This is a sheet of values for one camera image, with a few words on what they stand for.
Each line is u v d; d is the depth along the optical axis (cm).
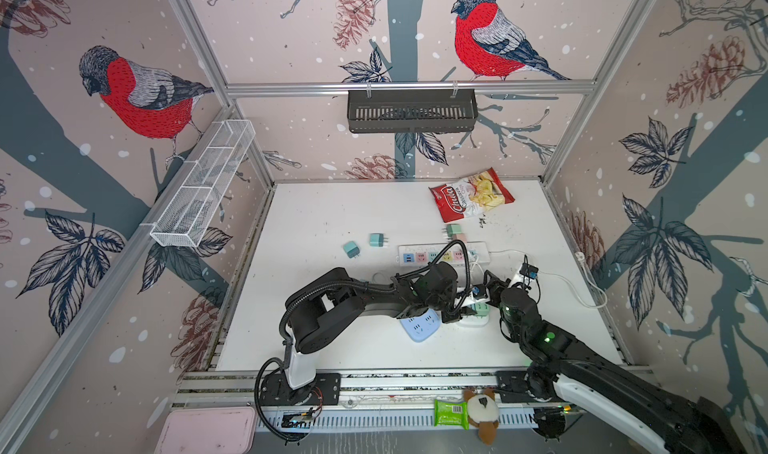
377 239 101
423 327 81
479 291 70
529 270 72
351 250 98
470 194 110
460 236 103
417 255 96
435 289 70
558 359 57
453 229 104
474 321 82
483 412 68
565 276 94
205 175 81
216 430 67
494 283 73
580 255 101
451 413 70
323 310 49
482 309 80
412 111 104
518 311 61
